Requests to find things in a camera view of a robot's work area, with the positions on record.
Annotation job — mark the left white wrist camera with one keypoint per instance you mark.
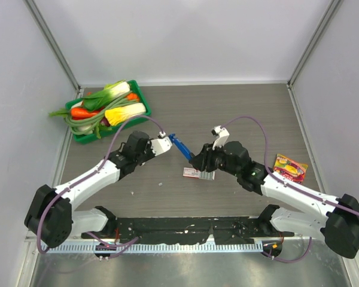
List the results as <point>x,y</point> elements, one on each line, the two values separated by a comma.
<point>161,144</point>

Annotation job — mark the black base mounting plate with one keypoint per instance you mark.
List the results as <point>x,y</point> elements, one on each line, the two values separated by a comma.
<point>225,230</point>

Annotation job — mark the small orange carrot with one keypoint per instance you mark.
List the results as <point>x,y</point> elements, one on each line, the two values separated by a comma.
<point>132,96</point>

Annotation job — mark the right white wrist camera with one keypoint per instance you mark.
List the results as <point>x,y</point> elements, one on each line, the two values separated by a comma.
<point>221,136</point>

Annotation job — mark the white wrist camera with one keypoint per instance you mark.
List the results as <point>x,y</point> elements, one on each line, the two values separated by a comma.
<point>221,136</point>
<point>161,144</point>

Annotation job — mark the dark blue stapler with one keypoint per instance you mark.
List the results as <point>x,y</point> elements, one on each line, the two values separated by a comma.
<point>181,146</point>

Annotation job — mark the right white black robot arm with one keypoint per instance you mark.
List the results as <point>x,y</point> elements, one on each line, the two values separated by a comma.
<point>332,220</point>

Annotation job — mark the yellow white napa cabbage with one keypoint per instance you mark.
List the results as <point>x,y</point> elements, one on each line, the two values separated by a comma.
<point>120,114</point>

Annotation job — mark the large orange carrot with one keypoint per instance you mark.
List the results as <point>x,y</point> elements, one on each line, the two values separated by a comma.
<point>82,113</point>

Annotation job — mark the green long beans bundle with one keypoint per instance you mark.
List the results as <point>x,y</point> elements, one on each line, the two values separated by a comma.
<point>85,126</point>

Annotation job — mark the green plastic tray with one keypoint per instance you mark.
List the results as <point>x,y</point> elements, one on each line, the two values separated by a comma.
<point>106,131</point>

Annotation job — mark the purple red onion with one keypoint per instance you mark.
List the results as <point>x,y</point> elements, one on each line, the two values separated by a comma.
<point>104,122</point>

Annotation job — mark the upper white bok choy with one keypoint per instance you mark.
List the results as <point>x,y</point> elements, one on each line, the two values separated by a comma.
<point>104,97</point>

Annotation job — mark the colourful candy bag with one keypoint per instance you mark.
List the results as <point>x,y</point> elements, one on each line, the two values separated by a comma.
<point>290,169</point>

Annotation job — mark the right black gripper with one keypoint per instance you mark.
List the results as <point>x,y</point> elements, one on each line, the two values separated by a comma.
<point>204,158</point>

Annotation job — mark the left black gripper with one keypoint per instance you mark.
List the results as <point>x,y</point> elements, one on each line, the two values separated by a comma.
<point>150,148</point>

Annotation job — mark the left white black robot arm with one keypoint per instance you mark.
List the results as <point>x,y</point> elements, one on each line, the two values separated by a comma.
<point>53,215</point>

